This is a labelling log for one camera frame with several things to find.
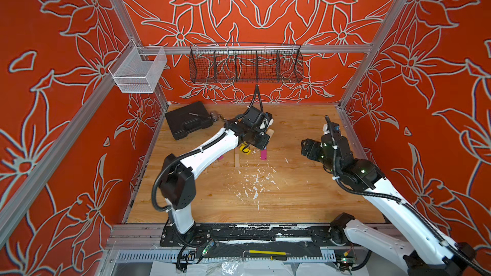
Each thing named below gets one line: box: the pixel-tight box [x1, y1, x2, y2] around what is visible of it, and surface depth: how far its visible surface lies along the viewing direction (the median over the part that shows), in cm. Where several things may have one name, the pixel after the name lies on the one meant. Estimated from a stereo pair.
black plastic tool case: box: [164, 100, 213, 140], surface depth 106 cm
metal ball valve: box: [209, 111, 222, 123], surface depth 112 cm
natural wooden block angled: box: [234, 153, 240, 169], surface depth 96 cm
